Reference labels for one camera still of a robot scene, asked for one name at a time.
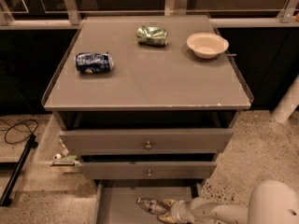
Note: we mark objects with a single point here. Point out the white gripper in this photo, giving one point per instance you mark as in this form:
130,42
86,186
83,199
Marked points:
178,210

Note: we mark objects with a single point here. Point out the clear plastic water bottle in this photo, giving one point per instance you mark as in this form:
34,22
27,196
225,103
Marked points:
152,206

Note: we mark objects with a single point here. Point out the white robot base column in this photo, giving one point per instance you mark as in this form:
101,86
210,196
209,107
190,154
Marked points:
288,103

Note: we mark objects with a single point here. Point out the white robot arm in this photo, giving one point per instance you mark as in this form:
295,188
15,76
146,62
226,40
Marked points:
271,202

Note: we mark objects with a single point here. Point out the grey bottom drawer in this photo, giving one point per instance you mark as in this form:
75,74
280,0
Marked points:
116,199

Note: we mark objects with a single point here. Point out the grey drawer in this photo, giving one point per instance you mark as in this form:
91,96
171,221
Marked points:
116,199
148,170
145,141

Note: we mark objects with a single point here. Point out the grey middle drawer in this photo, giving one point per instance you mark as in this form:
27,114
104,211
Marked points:
148,170

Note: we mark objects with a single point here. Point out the grey top drawer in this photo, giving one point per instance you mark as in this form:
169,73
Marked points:
145,141

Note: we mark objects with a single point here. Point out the grey drawer cabinet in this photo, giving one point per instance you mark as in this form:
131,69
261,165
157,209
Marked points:
149,87

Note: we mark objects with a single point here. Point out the clear plastic bin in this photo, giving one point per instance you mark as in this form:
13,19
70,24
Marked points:
52,153

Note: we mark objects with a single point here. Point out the crushed blue soda can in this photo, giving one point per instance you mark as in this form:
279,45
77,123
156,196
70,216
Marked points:
94,63

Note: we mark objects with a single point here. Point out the white paper bowl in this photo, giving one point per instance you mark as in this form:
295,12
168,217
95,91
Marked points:
207,45

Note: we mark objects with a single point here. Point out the crushed green soda can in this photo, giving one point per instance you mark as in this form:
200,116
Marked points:
152,36

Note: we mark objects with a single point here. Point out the metal window railing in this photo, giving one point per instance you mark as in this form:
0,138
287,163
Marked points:
72,14

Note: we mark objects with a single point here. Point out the black floor rail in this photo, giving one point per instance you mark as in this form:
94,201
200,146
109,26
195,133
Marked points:
5,197

